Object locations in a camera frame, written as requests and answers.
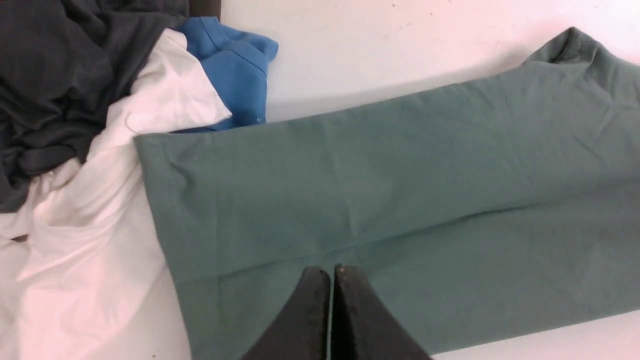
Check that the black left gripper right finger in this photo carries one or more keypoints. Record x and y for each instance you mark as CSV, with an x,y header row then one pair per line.
x,y
362,328

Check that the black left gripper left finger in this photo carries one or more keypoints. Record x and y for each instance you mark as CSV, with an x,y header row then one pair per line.
x,y
299,331

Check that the green long sleeve shirt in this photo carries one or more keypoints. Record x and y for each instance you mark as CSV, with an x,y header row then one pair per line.
x,y
480,211

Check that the white shirt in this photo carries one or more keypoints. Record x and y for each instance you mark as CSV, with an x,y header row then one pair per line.
x,y
81,255

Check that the blue shirt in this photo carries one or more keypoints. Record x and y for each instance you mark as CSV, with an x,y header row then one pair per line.
x,y
237,64

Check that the dark grey shirt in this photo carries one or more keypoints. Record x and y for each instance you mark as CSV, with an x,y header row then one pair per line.
x,y
63,63

